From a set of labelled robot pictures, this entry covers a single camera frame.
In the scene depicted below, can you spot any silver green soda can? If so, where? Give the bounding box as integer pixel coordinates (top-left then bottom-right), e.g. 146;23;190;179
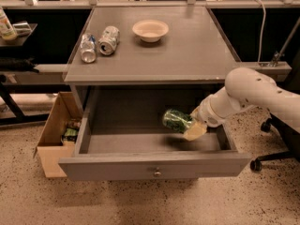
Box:
98;26;120;55

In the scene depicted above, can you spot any grey cabinet with table top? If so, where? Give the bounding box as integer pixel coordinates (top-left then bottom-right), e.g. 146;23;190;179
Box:
62;5;247;115

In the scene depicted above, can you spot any black side table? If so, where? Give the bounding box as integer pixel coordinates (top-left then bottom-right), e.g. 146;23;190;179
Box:
0;22;51;128

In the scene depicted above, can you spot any grey open top drawer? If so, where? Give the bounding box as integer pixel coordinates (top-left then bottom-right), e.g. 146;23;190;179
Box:
59;85;251;181

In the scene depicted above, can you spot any silver blue soda can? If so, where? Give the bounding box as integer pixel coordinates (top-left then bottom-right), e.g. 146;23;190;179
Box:
80;33;97;63

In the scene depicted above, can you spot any white cable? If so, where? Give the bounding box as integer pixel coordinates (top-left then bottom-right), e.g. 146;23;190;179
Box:
252;0;267;64

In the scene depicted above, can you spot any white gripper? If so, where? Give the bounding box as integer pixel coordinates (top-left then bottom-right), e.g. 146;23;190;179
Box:
183;97;225;141

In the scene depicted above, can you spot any round metal drawer knob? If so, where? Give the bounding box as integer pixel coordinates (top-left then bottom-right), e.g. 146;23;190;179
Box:
153;168;161;177

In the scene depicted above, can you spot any cream paper bowl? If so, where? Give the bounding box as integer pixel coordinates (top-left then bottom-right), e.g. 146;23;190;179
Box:
132;20;169;43

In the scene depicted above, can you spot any black office chair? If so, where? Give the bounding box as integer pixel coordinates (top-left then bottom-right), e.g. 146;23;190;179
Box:
249;56;300;173

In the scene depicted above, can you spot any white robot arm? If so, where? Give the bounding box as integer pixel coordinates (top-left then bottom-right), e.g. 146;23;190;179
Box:
184;67;300;141

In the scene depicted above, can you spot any green packet in box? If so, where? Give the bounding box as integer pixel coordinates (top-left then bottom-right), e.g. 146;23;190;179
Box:
61;128;78;142

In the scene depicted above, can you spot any clear plastic cup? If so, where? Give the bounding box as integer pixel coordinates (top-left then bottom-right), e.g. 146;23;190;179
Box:
12;21;32;37

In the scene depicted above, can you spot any open cardboard box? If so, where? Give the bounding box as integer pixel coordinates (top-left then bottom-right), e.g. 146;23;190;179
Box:
36;92;83;178

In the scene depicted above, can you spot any white green bottle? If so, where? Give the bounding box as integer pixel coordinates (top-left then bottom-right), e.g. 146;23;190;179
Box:
0;7;17;40

